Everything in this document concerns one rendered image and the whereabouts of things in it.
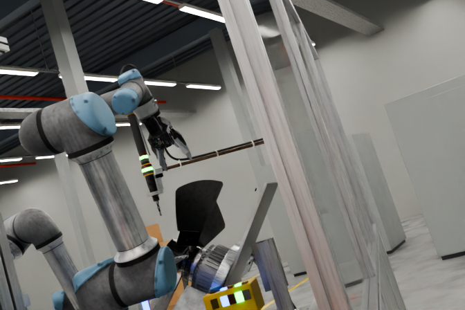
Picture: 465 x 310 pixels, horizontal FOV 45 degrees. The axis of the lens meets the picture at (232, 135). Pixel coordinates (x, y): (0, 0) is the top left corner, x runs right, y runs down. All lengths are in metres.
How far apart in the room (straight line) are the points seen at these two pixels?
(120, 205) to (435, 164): 6.22
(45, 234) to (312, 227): 1.30
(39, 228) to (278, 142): 1.28
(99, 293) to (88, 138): 0.39
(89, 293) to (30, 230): 0.55
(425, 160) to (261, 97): 6.59
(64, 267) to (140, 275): 0.61
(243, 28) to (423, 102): 6.56
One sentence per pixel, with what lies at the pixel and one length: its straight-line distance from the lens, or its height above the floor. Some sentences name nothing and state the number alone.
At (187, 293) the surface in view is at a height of 1.06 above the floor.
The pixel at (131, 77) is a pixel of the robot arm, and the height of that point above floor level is 1.79.
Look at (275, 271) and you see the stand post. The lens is 2.27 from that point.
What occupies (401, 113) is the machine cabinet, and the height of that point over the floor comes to 1.86.
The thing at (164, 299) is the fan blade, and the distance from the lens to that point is 2.33.
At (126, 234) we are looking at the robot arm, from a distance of 1.41.
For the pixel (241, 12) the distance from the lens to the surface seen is 0.86.
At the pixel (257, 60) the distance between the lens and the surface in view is 0.84.
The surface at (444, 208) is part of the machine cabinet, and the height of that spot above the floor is 0.60.
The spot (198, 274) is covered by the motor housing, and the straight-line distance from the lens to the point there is 2.25.
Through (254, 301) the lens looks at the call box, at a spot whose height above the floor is 1.02.
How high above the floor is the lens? 1.28
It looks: 8 degrees up
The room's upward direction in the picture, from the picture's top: 18 degrees counter-clockwise
